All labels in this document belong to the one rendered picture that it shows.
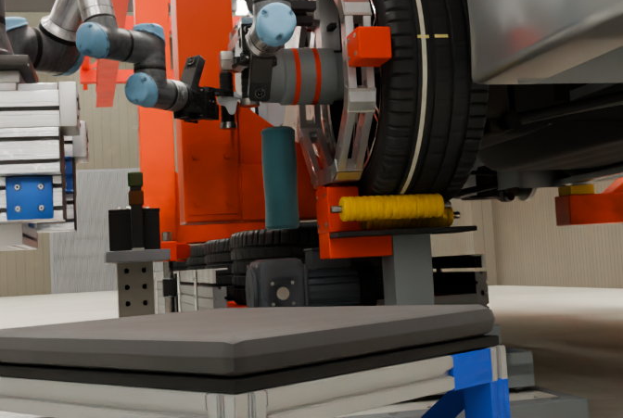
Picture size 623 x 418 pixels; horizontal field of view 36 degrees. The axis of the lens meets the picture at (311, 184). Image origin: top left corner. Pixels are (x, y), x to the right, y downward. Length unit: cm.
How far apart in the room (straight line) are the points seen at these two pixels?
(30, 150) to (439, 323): 123
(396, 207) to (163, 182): 251
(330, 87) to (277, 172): 26
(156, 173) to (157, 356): 390
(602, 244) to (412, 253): 744
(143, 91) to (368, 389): 152
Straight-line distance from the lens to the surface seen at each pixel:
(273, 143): 241
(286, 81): 230
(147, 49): 224
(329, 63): 233
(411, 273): 235
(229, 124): 247
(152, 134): 464
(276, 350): 70
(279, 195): 240
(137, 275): 279
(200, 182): 268
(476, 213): 1215
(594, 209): 529
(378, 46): 205
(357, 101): 211
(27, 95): 196
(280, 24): 184
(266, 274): 249
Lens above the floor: 39
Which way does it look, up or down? 5 degrees up
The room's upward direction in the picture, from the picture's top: 3 degrees counter-clockwise
